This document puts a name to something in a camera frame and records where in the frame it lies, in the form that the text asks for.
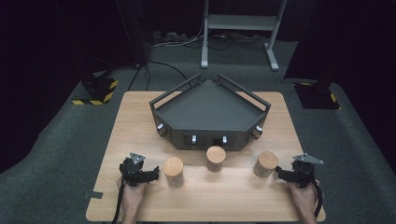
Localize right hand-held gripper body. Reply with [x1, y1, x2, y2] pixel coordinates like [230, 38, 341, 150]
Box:
[291, 153, 324, 189]

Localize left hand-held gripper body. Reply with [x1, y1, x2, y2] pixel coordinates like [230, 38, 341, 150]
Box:
[120, 152, 148, 188]

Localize glass jar with wooden lid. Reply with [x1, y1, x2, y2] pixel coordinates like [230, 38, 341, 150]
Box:
[252, 150, 279, 179]

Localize glass jar with brown balls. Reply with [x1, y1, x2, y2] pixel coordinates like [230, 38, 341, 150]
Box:
[162, 156, 185, 189]

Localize glass jar with red contents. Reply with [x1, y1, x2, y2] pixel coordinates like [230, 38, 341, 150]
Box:
[205, 145, 227, 173]

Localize grey corner storage rack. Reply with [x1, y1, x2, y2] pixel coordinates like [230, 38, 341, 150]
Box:
[148, 73, 272, 152]

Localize person's right hand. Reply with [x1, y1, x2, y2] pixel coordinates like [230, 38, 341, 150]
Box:
[287, 179, 320, 216]

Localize person's left hand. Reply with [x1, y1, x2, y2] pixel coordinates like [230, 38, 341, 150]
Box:
[116, 177, 148, 215]

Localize black base with striped tape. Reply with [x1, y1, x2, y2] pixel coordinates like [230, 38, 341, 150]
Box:
[293, 81, 341, 110]
[71, 70, 120, 106]

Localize dark curtain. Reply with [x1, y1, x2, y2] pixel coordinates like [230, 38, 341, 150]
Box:
[283, 0, 396, 175]
[0, 0, 148, 175]

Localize grey metal stand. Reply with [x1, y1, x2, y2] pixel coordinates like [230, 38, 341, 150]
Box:
[200, 0, 288, 72]

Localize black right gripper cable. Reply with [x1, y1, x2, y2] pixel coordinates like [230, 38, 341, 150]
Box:
[312, 180, 324, 218]

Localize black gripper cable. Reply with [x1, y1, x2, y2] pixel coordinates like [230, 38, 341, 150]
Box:
[312, 180, 324, 218]
[111, 180, 126, 224]

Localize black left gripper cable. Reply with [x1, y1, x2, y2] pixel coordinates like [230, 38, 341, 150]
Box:
[111, 180, 126, 224]

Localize black floor cable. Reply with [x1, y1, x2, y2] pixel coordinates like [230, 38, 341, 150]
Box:
[127, 60, 191, 91]

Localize bundle of floor cables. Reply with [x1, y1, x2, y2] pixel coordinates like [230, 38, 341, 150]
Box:
[151, 30, 269, 50]

